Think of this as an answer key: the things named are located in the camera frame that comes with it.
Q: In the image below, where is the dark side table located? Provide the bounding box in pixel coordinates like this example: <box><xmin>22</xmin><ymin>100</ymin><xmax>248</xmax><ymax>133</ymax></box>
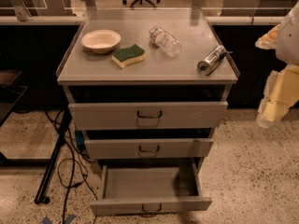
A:
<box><xmin>0</xmin><ymin>69</ymin><xmax>29</xmax><ymax>166</ymax></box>

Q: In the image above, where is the black floor cable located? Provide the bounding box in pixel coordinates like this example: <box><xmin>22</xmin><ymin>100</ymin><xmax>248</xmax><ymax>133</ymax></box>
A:
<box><xmin>43</xmin><ymin>109</ymin><xmax>99</xmax><ymax>224</ymax></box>

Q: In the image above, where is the grey drawer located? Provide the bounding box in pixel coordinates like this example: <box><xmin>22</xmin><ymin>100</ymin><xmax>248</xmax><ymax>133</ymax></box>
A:
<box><xmin>90</xmin><ymin>160</ymin><xmax>211</xmax><ymax>217</ymax></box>
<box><xmin>68</xmin><ymin>85</ymin><xmax>227</xmax><ymax>130</ymax></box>
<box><xmin>83</xmin><ymin>129</ymin><xmax>213</xmax><ymax>159</ymax></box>

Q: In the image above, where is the grey middle drawer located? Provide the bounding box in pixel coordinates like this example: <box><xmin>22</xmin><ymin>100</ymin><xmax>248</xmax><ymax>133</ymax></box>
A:
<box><xmin>83</xmin><ymin>129</ymin><xmax>213</xmax><ymax>159</ymax></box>

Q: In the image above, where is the grey top drawer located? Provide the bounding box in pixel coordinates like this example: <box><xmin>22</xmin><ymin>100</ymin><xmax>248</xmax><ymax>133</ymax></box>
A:
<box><xmin>68</xmin><ymin>85</ymin><xmax>227</xmax><ymax>130</ymax></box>

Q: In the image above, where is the white bowl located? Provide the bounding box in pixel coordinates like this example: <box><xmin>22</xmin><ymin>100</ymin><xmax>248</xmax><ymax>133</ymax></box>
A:
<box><xmin>81</xmin><ymin>30</ymin><xmax>121</xmax><ymax>54</ymax></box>

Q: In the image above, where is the silver can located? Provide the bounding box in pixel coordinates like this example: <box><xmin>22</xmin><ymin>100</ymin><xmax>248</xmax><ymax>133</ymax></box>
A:
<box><xmin>197</xmin><ymin>45</ymin><xmax>227</xmax><ymax>76</ymax></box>

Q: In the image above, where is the green yellow sponge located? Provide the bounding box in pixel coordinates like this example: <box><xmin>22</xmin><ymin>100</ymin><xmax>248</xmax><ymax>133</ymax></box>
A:
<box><xmin>112</xmin><ymin>44</ymin><xmax>146</xmax><ymax>68</ymax></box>

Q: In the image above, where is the grey bottom drawer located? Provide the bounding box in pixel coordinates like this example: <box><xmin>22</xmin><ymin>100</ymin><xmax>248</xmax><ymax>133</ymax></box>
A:
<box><xmin>90</xmin><ymin>160</ymin><xmax>211</xmax><ymax>217</ymax></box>

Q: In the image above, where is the grey drawer cabinet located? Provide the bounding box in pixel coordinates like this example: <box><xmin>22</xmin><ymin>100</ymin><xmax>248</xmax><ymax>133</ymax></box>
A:
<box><xmin>55</xmin><ymin>8</ymin><xmax>241</xmax><ymax>217</ymax></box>

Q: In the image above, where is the black stand leg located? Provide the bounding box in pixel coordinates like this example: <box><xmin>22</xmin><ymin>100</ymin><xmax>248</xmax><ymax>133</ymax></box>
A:
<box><xmin>34</xmin><ymin>109</ymin><xmax>71</xmax><ymax>204</ymax></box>

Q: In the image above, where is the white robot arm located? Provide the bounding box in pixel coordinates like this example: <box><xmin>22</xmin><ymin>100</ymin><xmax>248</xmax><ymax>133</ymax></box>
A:
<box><xmin>255</xmin><ymin>2</ymin><xmax>299</xmax><ymax>129</ymax></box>

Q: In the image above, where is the clear plastic bottle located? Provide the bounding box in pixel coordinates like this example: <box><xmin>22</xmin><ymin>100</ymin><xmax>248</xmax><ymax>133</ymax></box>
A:
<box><xmin>149</xmin><ymin>26</ymin><xmax>181</xmax><ymax>58</ymax></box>

